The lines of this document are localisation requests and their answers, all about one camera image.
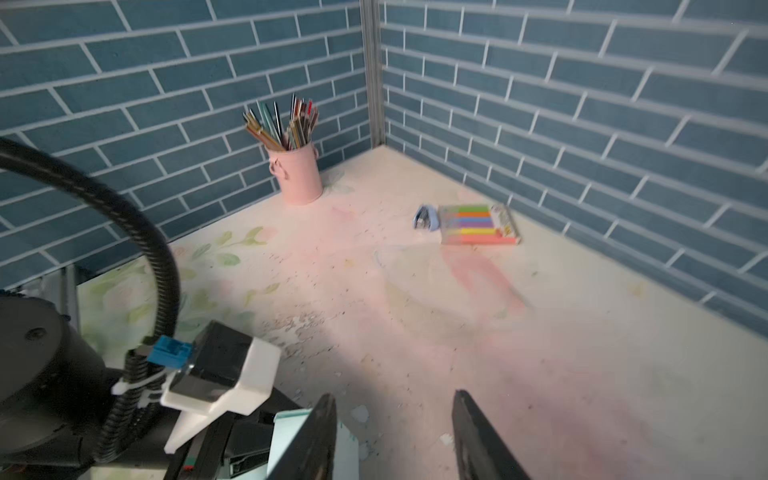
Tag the pink pencil cup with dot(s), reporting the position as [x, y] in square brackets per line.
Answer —
[297, 174]

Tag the coloured marker pack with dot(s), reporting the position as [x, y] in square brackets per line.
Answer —
[477, 224]

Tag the small blue stapler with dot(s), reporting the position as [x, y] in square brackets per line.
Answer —
[426, 218]

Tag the aluminium corner post left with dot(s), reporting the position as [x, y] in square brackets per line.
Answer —
[370, 28]

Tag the light blue paper box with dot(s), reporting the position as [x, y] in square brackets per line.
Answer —
[346, 466]

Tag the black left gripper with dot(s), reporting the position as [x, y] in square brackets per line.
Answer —
[56, 395]

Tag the coloured pencils bundle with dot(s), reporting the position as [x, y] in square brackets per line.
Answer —
[282, 129]

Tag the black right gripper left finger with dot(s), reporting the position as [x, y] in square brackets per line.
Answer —
[304, 442]

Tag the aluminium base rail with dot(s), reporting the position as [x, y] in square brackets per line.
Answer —
[60, 288]

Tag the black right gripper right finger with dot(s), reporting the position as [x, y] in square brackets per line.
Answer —
[480, 452]

